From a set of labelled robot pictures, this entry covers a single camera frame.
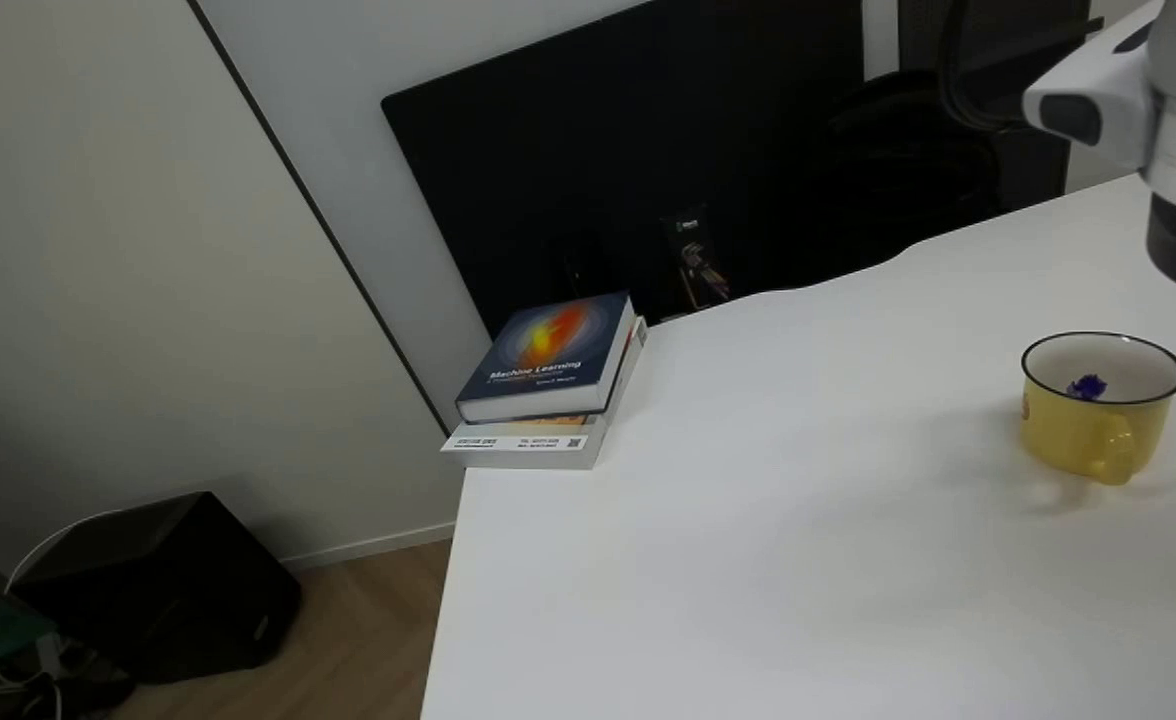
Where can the blue capped white marker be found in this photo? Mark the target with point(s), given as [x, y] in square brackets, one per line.
[1085, 385]

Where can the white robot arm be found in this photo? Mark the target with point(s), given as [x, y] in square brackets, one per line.
[1121, 93]

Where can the yellow enamel cup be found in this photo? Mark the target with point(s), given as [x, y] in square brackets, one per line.
[1094, 435]

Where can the small silver metal connector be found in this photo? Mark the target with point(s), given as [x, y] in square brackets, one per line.
[696, 263]

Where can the dark blue book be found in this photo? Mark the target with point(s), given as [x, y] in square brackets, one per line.
[551, 350]

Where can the black flat panel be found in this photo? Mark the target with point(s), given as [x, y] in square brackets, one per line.
[574, 173]

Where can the white book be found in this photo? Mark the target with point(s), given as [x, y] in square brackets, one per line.
[532, 436]

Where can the black box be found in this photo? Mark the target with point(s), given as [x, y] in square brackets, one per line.
[162, 585]

